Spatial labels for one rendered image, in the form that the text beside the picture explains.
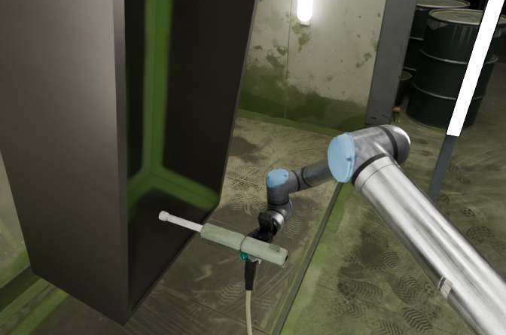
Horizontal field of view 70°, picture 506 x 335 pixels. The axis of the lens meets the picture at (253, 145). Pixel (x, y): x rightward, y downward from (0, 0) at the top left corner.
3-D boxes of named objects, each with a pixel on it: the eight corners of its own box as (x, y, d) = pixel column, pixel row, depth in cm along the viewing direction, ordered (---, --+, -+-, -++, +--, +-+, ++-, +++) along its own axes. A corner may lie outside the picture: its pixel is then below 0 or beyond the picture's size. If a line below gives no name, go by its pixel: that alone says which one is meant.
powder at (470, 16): (423, 10, 309) (424, 9, 309) (492, 13, 301) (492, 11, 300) (439, 25, 264) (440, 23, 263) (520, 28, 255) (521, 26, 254)
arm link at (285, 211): (272, 192, 154) (272, 211, 158) (261, 207, 143) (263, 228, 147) (293, 194, 150) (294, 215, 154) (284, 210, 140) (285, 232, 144)
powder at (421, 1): (470, 2, 344) (471, 1, 344) (463, 11, 306) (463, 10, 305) (412, -3, 370) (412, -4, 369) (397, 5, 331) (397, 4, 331)
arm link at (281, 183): (286, 164, 149) (287, 190, 154) (260, 171, 145) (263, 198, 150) (297, 173, 141) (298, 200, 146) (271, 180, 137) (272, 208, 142)
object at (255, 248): (282, 294, 128) (290, 245, 118) (278, 305, 124) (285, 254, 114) (167, 251, 144) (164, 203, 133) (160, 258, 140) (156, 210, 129)
